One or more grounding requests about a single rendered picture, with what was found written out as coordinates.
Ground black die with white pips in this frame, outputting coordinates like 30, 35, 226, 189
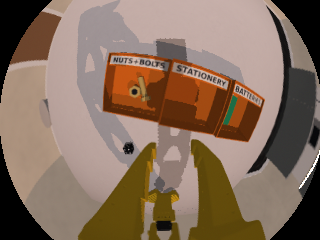
123, 143, 134, 154

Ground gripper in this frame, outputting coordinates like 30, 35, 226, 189
78, 139, 266, 240

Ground orange labelled storage bins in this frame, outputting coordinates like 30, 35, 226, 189
103, 53, 265, 142

